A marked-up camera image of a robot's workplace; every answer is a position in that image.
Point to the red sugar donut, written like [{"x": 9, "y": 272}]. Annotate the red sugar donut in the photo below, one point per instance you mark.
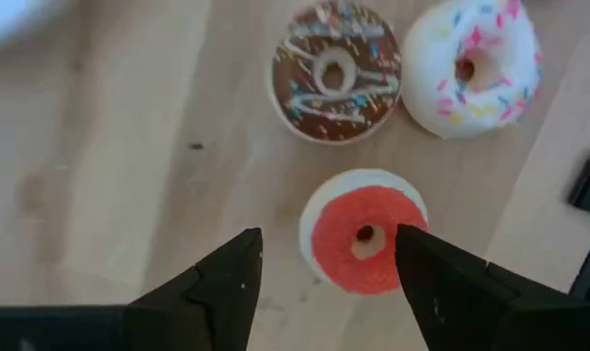
[{"x": 343, "y": 244}]

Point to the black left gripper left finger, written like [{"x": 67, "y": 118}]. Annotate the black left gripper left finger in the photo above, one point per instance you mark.
[{"x": 216, "y": 302}]

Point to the small chocolate drizzled donut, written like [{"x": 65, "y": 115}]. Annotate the small chocolate drizzled donut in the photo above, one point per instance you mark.
[{"x": 294, "y": 97}]

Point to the white sprinkled donut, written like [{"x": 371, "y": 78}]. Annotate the white sprinkled donut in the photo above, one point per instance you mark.
[{"x": 431, "y": 88}]

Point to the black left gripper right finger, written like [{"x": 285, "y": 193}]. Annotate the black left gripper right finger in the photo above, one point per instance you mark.
[{"x": 450, "y": 292}]

